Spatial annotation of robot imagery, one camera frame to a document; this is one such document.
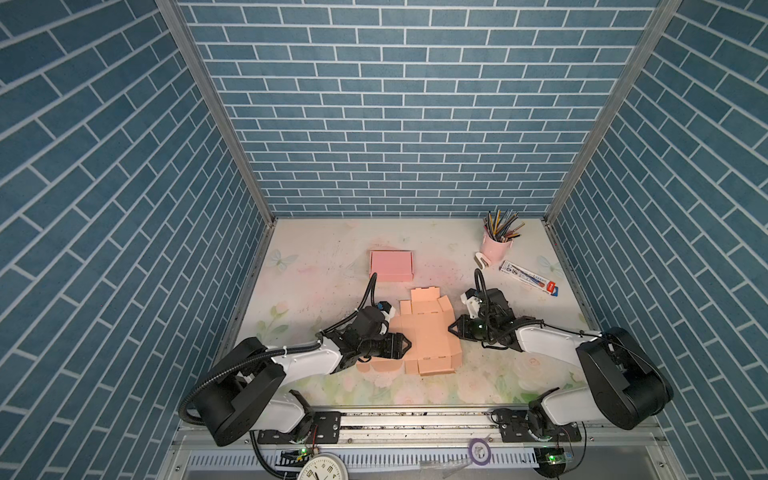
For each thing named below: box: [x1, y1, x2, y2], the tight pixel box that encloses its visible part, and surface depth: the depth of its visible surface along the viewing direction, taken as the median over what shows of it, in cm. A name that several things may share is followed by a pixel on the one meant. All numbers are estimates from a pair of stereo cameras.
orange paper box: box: [357, 287, 463, 376], surface depth 90 cm
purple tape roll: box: [468, 438, 491, 466], surface depth 72 cm
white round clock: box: [297, 453, 349, 480], surface depth 67 cm
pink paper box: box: [369, 250, 415, 282], surface depth 105 cm
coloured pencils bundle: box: [483, 208, 526, 243], surface depth 104 cm
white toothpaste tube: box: [499, 260, 559, 297], surface depth 104 cm
